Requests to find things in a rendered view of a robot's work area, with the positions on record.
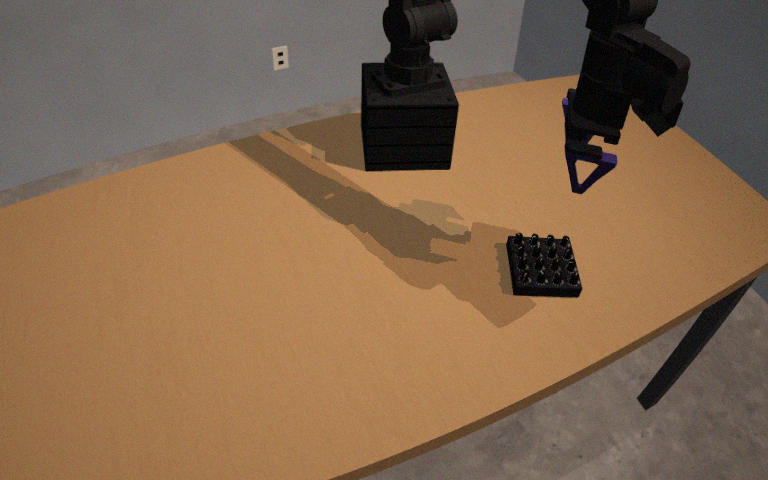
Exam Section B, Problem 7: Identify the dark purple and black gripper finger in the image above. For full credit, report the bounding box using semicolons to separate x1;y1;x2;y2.
562;98;594;143
565;147;618;194

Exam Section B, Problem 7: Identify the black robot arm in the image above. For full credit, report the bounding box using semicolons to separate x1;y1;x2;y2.
370;0;691;136

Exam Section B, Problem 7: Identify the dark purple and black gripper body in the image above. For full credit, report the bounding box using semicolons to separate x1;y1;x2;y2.
565;69;622;160

